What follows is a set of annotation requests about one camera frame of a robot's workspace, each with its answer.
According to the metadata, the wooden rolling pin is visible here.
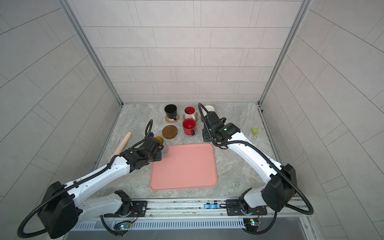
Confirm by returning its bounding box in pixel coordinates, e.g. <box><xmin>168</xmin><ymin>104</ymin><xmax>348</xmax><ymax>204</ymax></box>
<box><xmin>111</xmin><ymin>132</ymin><xmax>132</xmax><ymax>159</ymax></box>

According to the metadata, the blue mug yellow inside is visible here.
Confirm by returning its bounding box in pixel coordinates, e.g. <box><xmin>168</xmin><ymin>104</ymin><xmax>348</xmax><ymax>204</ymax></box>
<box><xmin>155</xmin><ymin>136</ymin><xmax>168</xmax><ymax>158</ymax></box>

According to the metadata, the aluminium mounting rail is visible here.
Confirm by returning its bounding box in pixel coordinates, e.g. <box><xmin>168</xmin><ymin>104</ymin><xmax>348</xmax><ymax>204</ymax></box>
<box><xmin>58</xmin><ymin>196</ymin><xmax>311</xmax><ymax>222</ymax></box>

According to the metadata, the red mug front row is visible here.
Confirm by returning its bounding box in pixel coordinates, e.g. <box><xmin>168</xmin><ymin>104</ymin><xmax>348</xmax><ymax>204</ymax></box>
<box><xmin>183</xmin><ymin>119</ymin><xmax>196</xmax><ymax>136</ymax></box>

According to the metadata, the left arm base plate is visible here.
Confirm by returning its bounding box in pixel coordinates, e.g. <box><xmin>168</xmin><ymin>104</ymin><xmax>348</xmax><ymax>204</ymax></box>
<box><xmin>103</xmin><ymin>201</ymin><xmax>148</xmax><ymax>218</ymax></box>

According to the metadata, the woven rattan coaster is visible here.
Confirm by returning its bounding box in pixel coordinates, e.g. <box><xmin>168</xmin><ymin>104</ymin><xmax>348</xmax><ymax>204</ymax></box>
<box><xmin>165</xmin><ymin>114</ymin><xmax>180</xmax><ymax>124</ymax></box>

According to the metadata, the white mug red inside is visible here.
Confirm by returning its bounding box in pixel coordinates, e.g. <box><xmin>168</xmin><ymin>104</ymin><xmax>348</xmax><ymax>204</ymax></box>
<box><xmin>184</xmin><ymin>106</ymin><xmax>197</xmax><ymax>122</ymax></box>

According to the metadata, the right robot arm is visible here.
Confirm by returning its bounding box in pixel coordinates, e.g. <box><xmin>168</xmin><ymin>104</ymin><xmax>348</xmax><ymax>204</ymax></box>
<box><xmin>198</xmin><ymin>103</ymin><xmax>314</xmax><ymax>215</ymax></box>

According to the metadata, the left circuit board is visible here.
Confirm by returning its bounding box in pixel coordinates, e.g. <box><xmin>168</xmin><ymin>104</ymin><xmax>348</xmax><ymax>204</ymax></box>
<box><xmin>114</xmin><ymin>221</ymin><xmax>132</xmax><ymax>231</ymax></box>

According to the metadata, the blue clamp on rail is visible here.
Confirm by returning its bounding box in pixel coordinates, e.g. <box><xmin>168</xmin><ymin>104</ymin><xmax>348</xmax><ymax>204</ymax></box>
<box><xmin>204</xmin><ymin>203</ymin><xmax>221</xmax><ymax>209</ymax></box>

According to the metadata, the black mug back row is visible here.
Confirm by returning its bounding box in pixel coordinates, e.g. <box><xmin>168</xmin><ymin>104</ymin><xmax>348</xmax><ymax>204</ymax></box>
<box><xmin>165</xmin><ymin>104</ymin><xmax>178</xmax><ymax>121</ymax></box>

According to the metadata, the brown wooden coaster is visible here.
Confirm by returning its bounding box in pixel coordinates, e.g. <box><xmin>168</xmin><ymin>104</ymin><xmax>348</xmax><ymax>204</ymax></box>
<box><xmin>162</xmin><ymin>125</ymin><xmax>178</xmax><ymax>139</ymax></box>

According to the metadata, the cork paw print coaster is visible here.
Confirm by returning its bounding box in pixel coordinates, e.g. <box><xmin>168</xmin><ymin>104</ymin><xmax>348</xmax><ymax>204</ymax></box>
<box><xmin>183</xmin><ymin>112</ymin><xmax>199</xmax><ymax>122</ymax></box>

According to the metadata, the pink silicone tray mat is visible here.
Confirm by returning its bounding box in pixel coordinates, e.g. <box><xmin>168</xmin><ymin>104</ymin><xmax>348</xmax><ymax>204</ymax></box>
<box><xmin>150</xmin><ymin>144</ymin><xmax>218</xmax><ymax>191</ymax></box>

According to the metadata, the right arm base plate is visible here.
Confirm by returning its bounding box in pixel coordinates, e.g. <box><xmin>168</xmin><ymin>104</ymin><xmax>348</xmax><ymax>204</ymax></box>
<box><xmin>225</xmin><ymin>200</ymin><xmax>268</xmax><ymax>216</ymax></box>

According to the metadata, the circuit board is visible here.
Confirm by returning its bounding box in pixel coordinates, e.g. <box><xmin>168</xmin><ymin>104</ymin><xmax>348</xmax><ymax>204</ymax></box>
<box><xmin>243</xmin><ymin>218</ymin><xmax>262</xmax><ymax>229</ymax></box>
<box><xmin>114</xmin><ymin>221</ymin><xmax>132</xmax><ymax>231</ymax></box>

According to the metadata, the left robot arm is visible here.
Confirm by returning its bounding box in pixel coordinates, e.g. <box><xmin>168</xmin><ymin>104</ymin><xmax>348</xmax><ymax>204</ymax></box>
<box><xmin>17</xmin><ymin>120</ymin><xmax>164</xmax><ymax>239</ymax></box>

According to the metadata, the right circuit board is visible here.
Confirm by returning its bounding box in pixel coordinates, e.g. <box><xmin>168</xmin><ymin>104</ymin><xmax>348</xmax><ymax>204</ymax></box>
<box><xmin>243</xmin><ymin>218</ymin><xmax>262</xmax><ymax>229</ymax></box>

